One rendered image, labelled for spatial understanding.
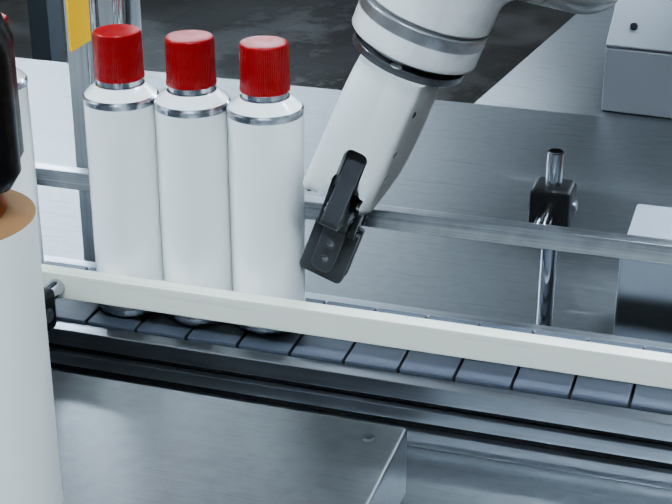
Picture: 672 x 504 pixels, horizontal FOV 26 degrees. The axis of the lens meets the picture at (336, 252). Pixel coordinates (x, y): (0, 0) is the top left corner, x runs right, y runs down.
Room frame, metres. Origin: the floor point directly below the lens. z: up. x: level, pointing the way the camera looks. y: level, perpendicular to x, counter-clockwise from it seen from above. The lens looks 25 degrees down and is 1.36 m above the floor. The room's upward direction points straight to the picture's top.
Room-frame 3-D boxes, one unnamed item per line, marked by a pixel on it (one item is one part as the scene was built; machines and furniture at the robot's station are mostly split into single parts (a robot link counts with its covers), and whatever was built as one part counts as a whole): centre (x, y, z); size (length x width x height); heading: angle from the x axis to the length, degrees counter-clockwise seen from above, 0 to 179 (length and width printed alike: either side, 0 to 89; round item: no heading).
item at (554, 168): (0.94, -0.15, 0.91); 0.07 x 0.03 x 0.17; 162
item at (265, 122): (0.92, 0.05, 0.98); 0.05 x 0.05 x 0.20
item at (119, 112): (0.95, 0.15, 0.98); 0.05 x 0.05 x 0.20
